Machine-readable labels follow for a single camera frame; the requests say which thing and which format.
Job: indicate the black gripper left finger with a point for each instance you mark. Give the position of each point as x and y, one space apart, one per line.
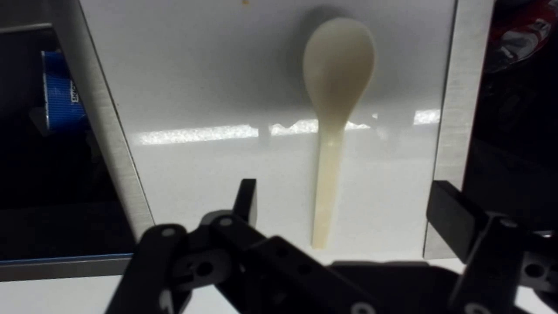
175 273

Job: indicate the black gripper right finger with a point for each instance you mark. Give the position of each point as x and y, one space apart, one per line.
499 263

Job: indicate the cream plastic spoon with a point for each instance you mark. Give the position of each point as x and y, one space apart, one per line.
337 71

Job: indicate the blue packet in hole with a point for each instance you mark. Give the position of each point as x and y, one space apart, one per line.
61 94

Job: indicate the red and black wrapper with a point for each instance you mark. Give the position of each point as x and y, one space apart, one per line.
523 29

